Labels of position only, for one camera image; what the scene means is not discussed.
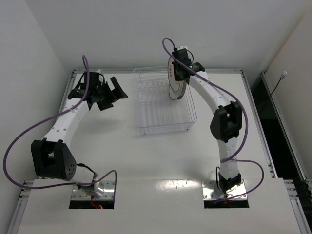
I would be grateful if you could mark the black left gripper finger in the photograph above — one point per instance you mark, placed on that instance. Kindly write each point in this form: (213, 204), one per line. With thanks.
(102, 105)
(118, 91)

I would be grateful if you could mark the white wire dish rack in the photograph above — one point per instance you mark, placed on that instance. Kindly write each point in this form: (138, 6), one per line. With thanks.
(157, 112)

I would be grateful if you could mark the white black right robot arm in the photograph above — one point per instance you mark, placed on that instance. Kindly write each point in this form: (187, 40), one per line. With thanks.
(227, 115)

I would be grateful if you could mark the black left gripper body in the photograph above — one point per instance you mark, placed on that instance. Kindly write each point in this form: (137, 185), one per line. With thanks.
(108, 92)

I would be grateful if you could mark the dark green rimmed plate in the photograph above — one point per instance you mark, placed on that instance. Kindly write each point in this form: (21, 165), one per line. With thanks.
(182, 91)

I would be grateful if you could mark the white plate flower outline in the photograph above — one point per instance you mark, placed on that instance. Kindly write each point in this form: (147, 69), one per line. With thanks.
(172, 94)

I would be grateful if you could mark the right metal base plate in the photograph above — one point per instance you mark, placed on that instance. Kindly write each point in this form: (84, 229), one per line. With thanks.
(212, 193)

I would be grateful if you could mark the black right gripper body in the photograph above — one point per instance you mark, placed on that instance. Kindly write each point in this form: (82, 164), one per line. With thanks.
(180, 73)

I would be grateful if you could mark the black cable white plug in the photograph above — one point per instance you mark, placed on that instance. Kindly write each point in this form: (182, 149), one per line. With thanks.
(282, 76)

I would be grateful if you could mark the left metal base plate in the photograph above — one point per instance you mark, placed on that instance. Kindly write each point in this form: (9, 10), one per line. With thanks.
(104, 190)

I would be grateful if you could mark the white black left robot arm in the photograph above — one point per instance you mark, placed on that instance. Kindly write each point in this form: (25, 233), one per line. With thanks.
(51, 155)

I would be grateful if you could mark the orange sunburst plate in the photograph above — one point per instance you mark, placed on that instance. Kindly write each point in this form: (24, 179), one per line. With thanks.
(171, 73)

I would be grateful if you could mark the metal base plate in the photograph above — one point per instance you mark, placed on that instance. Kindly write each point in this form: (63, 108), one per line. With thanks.
(104, 190)
(212, 193)

